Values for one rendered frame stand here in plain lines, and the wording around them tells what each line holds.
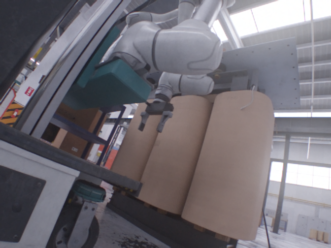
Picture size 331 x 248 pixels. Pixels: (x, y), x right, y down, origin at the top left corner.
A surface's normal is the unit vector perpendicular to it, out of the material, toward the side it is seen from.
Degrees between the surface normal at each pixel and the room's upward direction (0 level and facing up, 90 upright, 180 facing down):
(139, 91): 90
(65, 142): 90
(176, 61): 158
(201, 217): 90
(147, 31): 87
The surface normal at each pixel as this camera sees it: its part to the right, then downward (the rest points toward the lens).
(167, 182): -0.29, -0.44
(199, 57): -0.07, 0.53
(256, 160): 0.34, -0.23
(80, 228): 0.75, 0.02
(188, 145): 0.07, -0.34
